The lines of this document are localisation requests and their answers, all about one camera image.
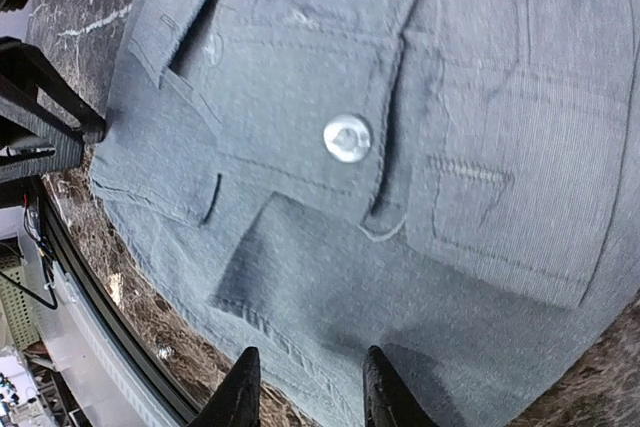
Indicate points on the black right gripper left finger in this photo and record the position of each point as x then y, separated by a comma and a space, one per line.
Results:
236, 402

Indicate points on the grey long sleeve shirt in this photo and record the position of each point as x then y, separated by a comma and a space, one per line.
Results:
455, 181

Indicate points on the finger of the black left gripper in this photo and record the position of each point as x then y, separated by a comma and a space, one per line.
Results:
43, 120

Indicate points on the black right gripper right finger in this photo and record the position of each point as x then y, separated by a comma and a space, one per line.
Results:
388, 402

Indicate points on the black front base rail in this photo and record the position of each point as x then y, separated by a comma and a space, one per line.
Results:
144, 369

